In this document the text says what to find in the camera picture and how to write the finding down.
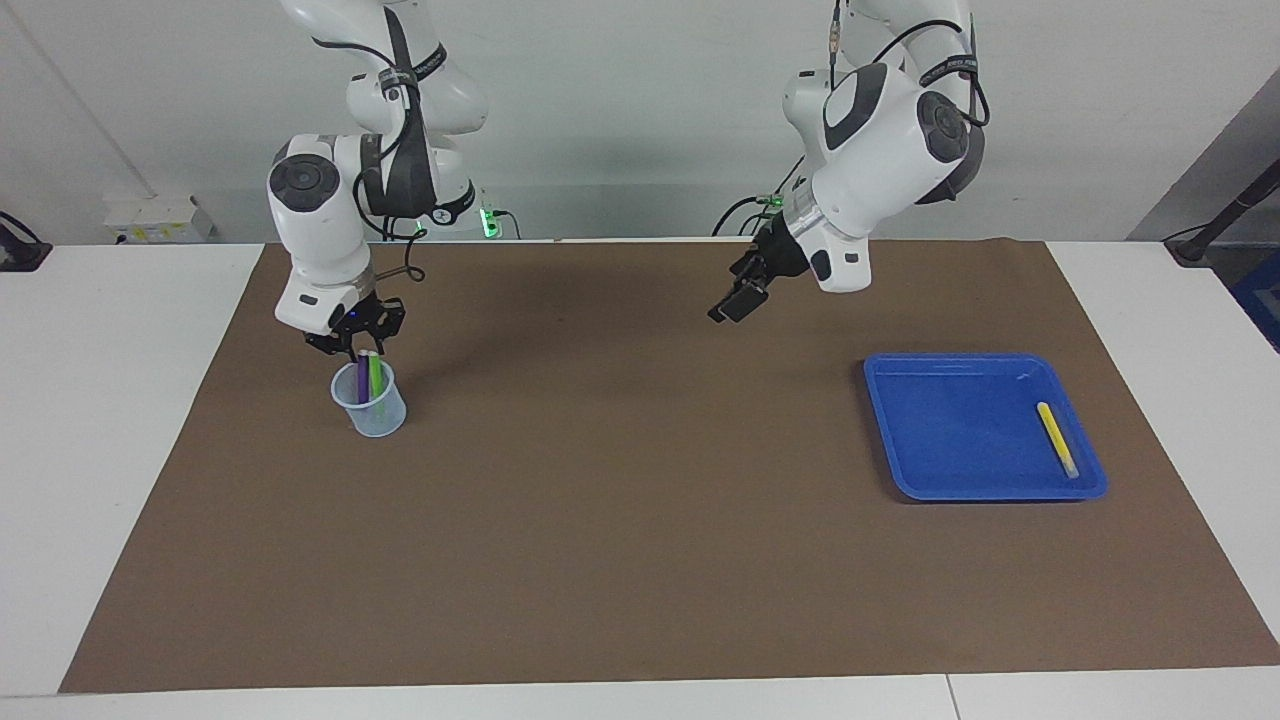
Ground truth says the brown table mat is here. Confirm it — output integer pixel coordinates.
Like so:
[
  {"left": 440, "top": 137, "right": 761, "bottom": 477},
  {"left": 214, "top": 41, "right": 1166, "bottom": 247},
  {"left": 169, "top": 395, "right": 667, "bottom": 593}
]
[{"left": 58, "top": 238, "right": 1280, "bottom": 694}]

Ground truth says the black clamp base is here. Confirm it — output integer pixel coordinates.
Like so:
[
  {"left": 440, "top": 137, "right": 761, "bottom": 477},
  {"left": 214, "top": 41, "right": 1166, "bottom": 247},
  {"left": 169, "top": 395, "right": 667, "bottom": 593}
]
[{"left": 0, "top": 211, "right": 53, "bottom": 272}]

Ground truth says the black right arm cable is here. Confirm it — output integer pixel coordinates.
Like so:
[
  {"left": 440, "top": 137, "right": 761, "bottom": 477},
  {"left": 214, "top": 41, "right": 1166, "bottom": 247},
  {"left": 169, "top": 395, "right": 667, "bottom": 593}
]
[{"left": 355, "top": 30, "right": 429, "bottom": 283}]

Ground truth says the white socket box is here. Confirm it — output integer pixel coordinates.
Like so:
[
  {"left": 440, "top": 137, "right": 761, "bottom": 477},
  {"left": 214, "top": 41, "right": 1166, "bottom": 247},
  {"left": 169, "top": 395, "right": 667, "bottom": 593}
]
[{"left": 104, "top": 195, "right": 216, "bottom": 245}]

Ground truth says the black stand leg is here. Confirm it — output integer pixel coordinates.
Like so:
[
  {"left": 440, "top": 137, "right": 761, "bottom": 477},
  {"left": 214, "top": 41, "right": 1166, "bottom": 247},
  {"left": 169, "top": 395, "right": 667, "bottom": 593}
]
[{"left": 1165, "top": 160, "right": 1280, "bottom": 267}]

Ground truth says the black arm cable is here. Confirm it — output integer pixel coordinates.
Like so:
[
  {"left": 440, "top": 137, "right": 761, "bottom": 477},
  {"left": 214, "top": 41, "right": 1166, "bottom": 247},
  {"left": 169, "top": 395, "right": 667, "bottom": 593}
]
[
  {"left": 355, "top": 30, "right": 429, "bottom": 283},
  {"left": 828, "top": 0, "right": 991, "bottom": 126}
]

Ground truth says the black base cable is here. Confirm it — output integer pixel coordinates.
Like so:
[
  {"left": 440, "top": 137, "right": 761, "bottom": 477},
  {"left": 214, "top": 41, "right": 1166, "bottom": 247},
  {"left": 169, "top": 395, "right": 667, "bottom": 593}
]
[{"left": 712, "top": 155, "right": 806, "bottom": 238}]

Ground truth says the blue crate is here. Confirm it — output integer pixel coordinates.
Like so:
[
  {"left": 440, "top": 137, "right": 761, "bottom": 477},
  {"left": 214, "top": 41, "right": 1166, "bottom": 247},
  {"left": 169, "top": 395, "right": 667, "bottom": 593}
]
[{"left": 1228, "top": 248, "right": 1280, "bottom": 353}]

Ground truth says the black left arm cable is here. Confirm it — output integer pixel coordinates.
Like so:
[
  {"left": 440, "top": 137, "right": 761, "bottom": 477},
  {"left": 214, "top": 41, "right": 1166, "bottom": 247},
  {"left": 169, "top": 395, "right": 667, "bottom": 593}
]
[{"left": 828, "top": 0, "right": 991, "bottom": 126}]

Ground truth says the blue plastic tray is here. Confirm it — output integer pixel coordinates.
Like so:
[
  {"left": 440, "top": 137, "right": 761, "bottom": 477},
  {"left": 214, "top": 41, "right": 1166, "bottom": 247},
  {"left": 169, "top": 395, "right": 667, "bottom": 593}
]
[{"left": 863, "top": 352, "right": 1109, "bottom": 503}]

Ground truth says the yellow pen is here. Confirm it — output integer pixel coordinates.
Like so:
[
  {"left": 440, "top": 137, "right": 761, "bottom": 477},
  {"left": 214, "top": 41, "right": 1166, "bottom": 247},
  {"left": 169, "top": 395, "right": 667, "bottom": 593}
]
[{"left": 1036, "top": 402, "right": 1081, "bottom": 479}]

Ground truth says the clear plastic cup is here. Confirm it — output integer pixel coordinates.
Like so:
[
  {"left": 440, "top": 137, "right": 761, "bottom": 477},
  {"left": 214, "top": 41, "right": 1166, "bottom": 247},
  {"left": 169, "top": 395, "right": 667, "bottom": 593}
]
[{"left": 331, "top": 360, "right": 408, "bottom": 438}]

